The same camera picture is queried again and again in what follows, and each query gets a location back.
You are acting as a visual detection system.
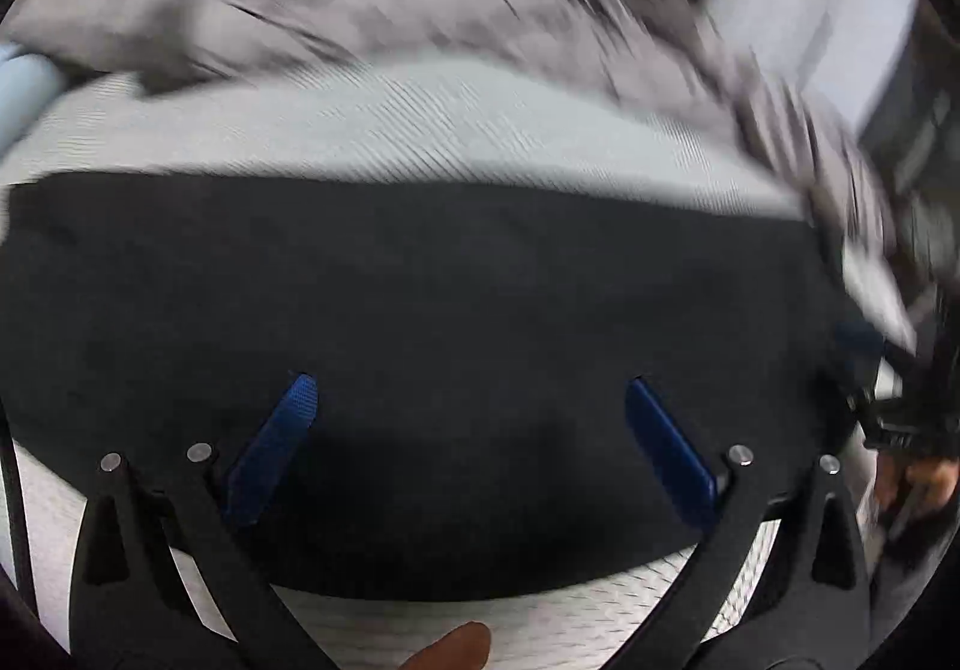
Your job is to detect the dark open shelf unit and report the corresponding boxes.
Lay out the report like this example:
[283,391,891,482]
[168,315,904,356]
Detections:
[857,0,958,262]

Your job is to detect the grey rumpled comforter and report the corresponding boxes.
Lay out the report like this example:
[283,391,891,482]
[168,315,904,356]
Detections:
[3,0,895,253]

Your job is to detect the right hand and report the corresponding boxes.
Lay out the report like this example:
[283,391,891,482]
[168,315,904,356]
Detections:
[874,450,958,527]

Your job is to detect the light blue pillow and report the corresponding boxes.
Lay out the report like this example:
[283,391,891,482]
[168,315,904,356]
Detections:
[0,43,68,154]

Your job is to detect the white dotted mattress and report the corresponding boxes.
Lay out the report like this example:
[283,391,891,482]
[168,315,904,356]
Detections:
[2,59,796,668]

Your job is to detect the left hand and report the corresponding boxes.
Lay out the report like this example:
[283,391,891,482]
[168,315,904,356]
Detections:
[400,621,491,670]

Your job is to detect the black pants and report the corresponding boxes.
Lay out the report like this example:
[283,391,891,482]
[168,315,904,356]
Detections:
[2,173,854,600]

